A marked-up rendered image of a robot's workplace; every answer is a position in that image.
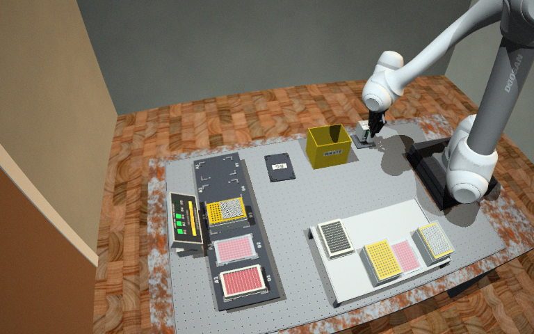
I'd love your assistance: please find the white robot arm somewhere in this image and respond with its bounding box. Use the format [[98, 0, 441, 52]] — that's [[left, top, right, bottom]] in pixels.
[[362, 0, 534, 204]]

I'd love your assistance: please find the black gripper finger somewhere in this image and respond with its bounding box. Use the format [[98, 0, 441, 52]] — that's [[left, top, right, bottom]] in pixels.
[[367, 113, 387, 143], [368, 111, 375, 130]]

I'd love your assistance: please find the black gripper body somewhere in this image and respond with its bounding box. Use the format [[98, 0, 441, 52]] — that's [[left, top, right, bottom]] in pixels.
[[376, 109, 388, 120]]

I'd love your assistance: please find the dark grey rectangular pad with rg label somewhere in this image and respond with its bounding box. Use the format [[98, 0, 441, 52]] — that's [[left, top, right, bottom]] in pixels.
[[264, 153, 296, 182]]

